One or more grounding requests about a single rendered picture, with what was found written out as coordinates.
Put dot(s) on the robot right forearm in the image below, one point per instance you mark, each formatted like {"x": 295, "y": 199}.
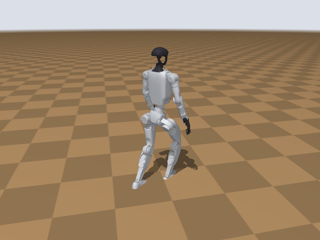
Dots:
{"x": 181, "y": 109}

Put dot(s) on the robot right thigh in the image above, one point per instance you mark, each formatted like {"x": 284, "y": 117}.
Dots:
{"x": 170, "y": 126}

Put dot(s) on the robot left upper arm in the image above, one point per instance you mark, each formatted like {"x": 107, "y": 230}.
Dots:
{"x": 145, "y": 90}

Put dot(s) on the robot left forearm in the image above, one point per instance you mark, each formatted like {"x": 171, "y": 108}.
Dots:
{"x": 149, "y": 103}

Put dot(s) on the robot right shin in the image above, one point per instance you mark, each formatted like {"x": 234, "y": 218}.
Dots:
{"x": 172, "y": 160}

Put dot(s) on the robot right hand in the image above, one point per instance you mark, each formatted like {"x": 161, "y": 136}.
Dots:
{"x": 185, "y": 120}

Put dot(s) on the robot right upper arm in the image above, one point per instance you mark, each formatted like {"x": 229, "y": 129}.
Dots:
{"x": 173, "y": 79}

